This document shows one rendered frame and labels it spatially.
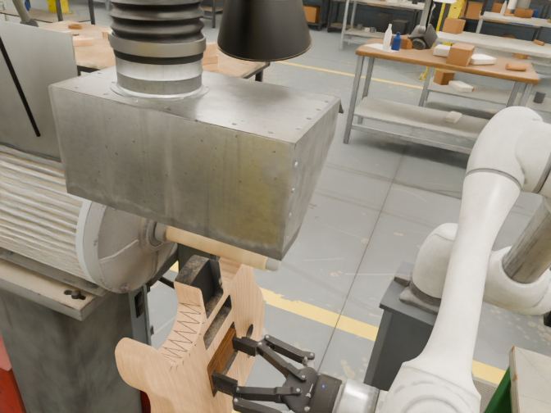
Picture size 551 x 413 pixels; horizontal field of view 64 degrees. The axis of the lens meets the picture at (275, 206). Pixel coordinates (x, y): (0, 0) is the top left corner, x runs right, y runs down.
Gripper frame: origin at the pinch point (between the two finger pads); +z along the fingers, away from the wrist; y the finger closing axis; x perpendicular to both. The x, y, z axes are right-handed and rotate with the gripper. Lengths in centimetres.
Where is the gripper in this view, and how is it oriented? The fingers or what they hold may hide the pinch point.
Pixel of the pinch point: (225, 360)
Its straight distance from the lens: 83.5
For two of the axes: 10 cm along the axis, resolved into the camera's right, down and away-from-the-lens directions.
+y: 3.8, -5.9, 7.1
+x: 0.1, -7.7, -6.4
